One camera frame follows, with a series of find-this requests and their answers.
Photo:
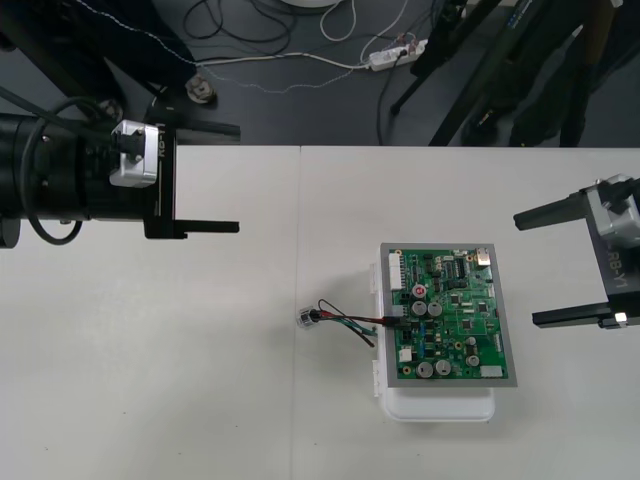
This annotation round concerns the black metal frame leg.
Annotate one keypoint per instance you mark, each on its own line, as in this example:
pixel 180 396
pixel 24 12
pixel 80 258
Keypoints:
pixel 50 60

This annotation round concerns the round metal foot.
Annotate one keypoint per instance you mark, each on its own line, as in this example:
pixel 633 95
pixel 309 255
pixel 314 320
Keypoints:
pixel 201 91
pixel 110 107

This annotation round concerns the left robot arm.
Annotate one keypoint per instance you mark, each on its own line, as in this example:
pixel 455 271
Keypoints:
pixel 45 170

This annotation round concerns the white power strip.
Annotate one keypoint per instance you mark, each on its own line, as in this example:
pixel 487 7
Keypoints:
pixel 395 56

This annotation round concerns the pale grey right wrist camera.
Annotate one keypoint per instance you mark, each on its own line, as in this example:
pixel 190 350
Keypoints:
pixel 620 225

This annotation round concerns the black tripod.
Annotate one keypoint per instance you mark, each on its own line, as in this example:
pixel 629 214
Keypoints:
pixel 485 75

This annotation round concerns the pale grey wrist camera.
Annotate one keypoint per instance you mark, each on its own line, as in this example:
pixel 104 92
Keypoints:
pixel 145 167
pixel 620 225

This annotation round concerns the white round base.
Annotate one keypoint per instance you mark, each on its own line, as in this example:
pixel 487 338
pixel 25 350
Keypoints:
pixel 310 3

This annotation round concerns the green circuit board grey frame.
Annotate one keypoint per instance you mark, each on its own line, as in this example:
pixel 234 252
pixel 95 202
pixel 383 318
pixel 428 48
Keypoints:
pixel 450 320

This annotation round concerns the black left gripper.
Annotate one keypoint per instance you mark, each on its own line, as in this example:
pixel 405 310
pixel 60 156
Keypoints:
pixel 167 200

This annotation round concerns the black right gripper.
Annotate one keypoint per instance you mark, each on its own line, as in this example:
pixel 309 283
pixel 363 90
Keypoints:
pixel 620 280

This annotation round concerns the pale grey left wrist camera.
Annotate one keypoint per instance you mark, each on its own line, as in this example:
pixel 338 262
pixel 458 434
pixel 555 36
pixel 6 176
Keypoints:
pixel 145 167

